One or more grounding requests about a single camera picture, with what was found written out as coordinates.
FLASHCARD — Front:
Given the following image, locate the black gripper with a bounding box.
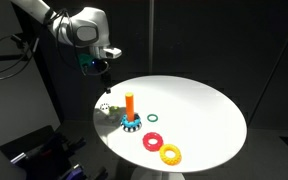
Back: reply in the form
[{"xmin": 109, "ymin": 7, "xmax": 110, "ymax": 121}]
[{"xmin": 89, "ymin": 57, "xmax": 113, "ymax": 95}]

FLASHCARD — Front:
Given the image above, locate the black purple equipment stand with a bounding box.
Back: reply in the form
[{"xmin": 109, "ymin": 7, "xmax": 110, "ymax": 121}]
[{"xmin": 10, "ymin": 131, "xmax": 108, "ymax": 180}]

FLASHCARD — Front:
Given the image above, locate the lime green ring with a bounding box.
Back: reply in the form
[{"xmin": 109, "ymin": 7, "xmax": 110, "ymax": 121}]
[{"xmin": 108, "ymin": 105, "xmax": 120, "ymax": 116}]

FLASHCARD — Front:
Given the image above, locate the orange stand post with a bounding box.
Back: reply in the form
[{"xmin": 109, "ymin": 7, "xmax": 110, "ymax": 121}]
[{"xmin": 124, "ymin": 92, "xmax": 136, "ymax": 123}]

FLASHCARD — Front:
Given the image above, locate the blue dotted ring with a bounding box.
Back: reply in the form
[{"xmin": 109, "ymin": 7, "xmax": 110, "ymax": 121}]
[{"xmin": 120, "ymin": 113, "xmax": 142, "ymax": 128}]

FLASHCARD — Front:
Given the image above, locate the large black white striped ring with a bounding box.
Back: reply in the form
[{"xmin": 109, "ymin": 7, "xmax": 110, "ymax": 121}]
[{"xmin": 122, "ymin": 121, "xmax": 142, "ymax": 133}]

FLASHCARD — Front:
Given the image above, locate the thin dark green ring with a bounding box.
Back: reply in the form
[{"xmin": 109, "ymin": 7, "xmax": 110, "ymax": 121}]
[{"xmin": 146, "ymin": 113, "xmax": 159, "ymax": 123}]

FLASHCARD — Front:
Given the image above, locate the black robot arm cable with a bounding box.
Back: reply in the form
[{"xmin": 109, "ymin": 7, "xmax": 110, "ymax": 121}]
[{"xmin": 45, "ymin": 8, "xmax": 88, "ymax": 77}]

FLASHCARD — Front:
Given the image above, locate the red knobbly ring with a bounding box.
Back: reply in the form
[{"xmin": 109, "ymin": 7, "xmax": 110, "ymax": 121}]
[{"xmin": 142, "ymin": 131, "xmax": 164, "ymax": 152}]

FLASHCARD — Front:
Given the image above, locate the black hanging cable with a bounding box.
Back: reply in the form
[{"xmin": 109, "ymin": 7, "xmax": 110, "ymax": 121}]
[{"xmin": 0, "ymin": 33, "xmax": 40, "ymax": 82}]

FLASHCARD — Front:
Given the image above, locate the yellow knobbly ring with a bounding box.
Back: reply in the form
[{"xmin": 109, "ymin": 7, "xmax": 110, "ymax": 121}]
[{"xmin": 159, "ymin": 143, "xmax": 183, "ymax": 166}]

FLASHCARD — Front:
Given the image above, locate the white table pedestal base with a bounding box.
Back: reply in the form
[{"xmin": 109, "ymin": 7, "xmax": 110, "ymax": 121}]
[{"xmin": 130, "ymin": 166, "xmax": 185, "ymax": 180}]

